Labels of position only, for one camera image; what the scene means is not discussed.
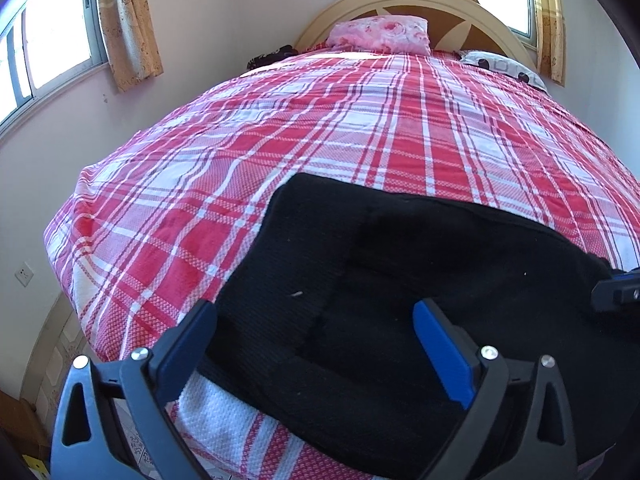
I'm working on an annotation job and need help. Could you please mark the beige wooden headboard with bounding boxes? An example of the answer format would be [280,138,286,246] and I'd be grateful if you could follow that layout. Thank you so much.
[295,0,538,68]

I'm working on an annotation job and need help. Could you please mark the black pants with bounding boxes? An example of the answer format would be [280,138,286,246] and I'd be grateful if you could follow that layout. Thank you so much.
[200,172,623,480]

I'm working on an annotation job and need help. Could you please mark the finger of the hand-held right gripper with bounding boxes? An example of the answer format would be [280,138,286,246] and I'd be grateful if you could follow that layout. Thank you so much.
[590,267,640,313]

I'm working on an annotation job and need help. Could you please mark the brown wooden furniture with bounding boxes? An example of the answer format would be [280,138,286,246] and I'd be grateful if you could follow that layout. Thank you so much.
[0,390,51,461]

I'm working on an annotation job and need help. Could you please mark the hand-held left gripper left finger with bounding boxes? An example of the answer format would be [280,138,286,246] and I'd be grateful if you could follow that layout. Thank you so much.
[50,300,218,480]

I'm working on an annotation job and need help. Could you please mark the dark cloth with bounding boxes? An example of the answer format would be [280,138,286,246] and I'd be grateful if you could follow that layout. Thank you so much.
[246,45,298,71]

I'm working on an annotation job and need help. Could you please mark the red plaid bed sheet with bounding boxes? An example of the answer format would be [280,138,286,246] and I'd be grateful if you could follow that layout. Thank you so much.
[42,47,640,480]

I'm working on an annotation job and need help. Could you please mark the white patterned pillow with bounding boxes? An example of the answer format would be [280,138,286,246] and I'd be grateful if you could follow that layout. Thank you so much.
[459,50,548,92]

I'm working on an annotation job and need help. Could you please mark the pink floral pillow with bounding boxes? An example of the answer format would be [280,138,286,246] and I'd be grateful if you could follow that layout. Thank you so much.
[327,16,431,55]

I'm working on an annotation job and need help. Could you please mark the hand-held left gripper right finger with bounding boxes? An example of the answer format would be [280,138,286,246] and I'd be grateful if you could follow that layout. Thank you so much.
[412,298,581,480]

